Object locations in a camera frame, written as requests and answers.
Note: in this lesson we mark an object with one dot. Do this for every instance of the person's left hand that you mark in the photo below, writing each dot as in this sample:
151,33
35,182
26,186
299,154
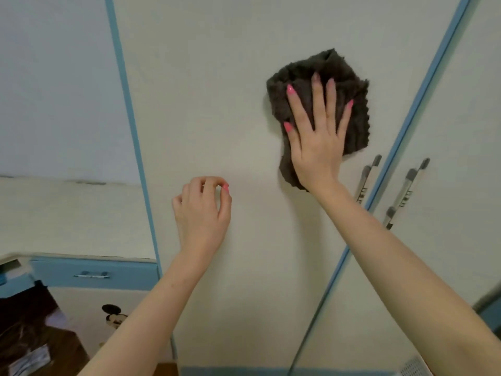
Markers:
199,219

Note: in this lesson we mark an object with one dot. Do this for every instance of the person's right hand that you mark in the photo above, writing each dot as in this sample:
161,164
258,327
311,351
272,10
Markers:
316,152

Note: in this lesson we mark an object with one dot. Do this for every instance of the person's right thumb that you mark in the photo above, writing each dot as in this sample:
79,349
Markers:
292,133

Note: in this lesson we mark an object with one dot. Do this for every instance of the person's right middle finger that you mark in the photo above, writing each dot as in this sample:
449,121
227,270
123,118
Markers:
318,99

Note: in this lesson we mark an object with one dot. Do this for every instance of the person's left thumb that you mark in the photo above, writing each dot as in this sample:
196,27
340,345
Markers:
225,205

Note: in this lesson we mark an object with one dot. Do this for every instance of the person's right little finger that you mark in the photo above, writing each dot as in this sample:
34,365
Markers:
345,117

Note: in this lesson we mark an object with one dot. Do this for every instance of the dark brown cleaning cloth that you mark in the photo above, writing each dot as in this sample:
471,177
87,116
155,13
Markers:
348,113

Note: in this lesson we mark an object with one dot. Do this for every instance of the person's right forearm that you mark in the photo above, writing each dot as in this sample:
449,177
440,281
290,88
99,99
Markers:
407,278

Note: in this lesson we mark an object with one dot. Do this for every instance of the person's left forearm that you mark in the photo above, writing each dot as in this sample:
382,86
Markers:
152,313

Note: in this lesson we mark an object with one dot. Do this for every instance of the white wardrobe door blue trim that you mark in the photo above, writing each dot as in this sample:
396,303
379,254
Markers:
454,172
219,93

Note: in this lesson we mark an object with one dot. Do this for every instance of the blue desk drawer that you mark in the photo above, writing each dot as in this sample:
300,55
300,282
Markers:
129,274

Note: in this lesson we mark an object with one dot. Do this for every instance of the cartoon mouse sticker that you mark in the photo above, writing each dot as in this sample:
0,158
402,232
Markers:
114,316

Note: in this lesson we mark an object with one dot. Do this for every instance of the white cabinet panel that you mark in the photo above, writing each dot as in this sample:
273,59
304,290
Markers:
82,309

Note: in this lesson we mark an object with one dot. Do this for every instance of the dark blue object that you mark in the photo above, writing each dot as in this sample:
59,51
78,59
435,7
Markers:
491,309

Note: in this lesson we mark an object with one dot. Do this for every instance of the white mesh basket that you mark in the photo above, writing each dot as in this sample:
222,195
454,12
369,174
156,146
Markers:
413,368

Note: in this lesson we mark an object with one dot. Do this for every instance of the white paper sheet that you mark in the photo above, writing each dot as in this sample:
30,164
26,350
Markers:
31,362

